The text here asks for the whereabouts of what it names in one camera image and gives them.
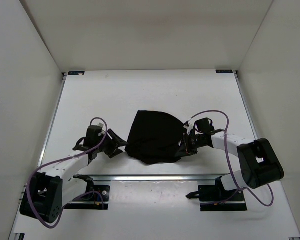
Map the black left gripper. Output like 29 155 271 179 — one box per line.
96 128 130 159

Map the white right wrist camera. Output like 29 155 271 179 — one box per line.
183 121 195 135

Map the black skirt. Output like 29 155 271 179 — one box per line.
125 110 186 165

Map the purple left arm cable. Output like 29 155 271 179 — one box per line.
27 117 108 230

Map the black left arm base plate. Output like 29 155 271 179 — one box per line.
64 175 111 211

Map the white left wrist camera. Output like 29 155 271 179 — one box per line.
97 122 105 130

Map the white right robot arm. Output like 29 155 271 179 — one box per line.
179 118 285 200

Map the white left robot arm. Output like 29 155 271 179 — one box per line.
19 125 128 229

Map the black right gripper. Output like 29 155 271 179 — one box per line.
175 132 204 158

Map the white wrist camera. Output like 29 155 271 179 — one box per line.
183 121 195 135
97 122 105 130

